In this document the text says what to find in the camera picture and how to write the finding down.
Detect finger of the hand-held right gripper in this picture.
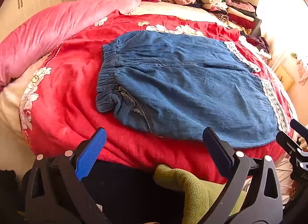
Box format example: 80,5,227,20
290,119,308,143
276,131,306,164

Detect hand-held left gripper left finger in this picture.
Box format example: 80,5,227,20
24,127,113,224

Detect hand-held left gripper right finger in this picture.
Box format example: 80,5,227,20
203,127,283,224

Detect blue denim pants lace trim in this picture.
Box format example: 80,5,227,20
96,30,289,148

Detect yellow box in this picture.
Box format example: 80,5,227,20
274,66,295,89

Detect red floral blanket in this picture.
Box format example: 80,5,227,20
0,1,297,186

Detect black trousers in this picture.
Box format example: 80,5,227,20
0,160,186,224

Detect purple garment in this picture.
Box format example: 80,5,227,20
245,35,270,54

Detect pink quilt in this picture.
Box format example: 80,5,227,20
0,0,145,90

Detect pile of folded clothes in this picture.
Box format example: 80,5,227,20
192,0,262,37

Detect white wire rack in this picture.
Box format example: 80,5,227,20
274,159,297,204

